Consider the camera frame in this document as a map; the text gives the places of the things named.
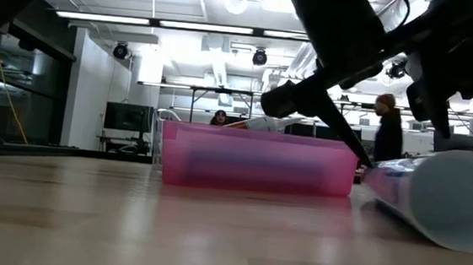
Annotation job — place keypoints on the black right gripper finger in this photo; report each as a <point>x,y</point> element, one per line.
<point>429,105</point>

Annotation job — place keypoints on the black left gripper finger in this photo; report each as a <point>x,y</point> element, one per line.
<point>292,99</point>
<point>343,124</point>

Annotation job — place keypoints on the black bar with light tubes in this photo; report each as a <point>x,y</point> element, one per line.
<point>154,23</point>

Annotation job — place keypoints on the black computer monitor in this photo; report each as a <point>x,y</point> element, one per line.
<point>455,143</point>

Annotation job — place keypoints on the standing person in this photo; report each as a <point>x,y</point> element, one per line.
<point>389,132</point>

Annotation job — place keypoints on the black hanging spot lamp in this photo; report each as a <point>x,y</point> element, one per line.
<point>120,51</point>
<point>259,57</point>
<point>395,71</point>

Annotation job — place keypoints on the pink translucent plastic bin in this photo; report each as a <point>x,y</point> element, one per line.
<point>256,144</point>

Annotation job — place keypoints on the seated person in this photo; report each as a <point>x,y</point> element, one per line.
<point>219,117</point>

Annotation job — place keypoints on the clear plastic bin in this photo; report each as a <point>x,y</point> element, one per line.
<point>158,143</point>

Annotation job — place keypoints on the black television stand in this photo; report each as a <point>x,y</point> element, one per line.
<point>138,141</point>

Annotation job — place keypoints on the black television screen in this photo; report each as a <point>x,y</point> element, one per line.
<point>128,116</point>

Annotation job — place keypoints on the black workstation frame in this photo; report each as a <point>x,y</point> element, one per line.
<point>223,91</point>

